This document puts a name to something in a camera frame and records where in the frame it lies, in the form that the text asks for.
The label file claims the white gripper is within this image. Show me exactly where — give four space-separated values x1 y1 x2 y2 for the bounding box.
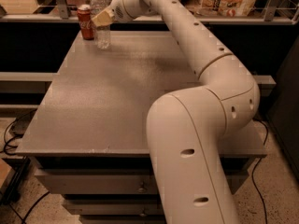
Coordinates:
92 0 144 27

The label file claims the clear plastic water bottle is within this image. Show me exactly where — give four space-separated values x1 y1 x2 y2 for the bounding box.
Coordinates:
90 0 110 49

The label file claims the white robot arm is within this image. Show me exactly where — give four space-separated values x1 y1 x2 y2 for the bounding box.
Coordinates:
93 0 260 224

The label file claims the red coke can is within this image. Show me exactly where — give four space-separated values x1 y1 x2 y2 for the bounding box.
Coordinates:
77 4 94 40

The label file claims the metal railing shelf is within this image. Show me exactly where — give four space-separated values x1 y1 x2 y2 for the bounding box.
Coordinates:
0 0 299 24

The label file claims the grey drawer cabinet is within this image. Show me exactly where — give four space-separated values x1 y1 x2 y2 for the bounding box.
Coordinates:
16 31 268 224

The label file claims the printed snack bag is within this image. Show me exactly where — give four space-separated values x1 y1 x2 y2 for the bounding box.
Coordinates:
197 0 256 17

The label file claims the top grey drawer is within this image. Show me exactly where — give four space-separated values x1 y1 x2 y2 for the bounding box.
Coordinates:
34 168 249 196

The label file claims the grey drawer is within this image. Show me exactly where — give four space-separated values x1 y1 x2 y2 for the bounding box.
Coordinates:
34 168 249 196
63 199 164 216

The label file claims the black cables left floor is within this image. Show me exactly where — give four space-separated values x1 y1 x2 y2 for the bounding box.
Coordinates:
0 109 50 224

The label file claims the black cable right floor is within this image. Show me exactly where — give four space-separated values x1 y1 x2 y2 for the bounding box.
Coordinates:
250 119 270 224

